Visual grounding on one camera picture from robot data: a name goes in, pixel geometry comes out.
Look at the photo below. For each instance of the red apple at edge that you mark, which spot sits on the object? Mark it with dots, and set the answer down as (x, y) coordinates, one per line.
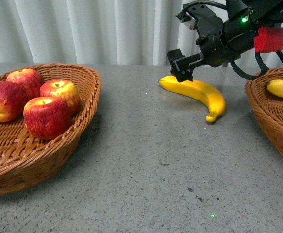
(47, 117)

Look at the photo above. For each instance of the brown wicker basket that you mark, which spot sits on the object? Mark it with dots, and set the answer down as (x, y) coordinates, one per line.
(26, 161)
(267, 108)

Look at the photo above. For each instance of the left brown wicker basket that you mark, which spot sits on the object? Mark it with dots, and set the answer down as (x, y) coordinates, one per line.
(26, 161)

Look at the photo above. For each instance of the white pleated curtain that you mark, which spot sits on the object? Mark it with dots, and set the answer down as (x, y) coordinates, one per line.
(123, 32)

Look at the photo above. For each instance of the red apple back left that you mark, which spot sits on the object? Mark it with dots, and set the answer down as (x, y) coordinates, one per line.
(28, 79)

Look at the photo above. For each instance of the red apple far left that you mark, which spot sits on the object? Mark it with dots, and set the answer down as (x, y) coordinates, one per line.
(12, 101)

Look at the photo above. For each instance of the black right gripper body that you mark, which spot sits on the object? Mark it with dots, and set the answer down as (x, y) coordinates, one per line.
(234, 38)

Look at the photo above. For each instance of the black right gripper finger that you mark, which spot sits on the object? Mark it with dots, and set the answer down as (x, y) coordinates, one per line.
(180, 65)

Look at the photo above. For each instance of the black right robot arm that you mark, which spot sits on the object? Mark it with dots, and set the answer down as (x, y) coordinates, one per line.
(262, 13)

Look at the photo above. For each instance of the right brown wicker basket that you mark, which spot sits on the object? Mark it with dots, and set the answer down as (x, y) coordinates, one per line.
(267, 108)

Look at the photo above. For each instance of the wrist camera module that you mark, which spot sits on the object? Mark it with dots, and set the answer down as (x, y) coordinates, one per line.
(198, 16)

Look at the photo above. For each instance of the red yellow apple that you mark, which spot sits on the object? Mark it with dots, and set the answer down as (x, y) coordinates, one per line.
(65, 89)

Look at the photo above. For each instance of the small yellow banana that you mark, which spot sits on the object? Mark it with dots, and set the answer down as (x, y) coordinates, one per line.
(211, 97)

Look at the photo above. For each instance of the red block on arm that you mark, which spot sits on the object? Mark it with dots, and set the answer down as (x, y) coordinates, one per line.
(269, 39)

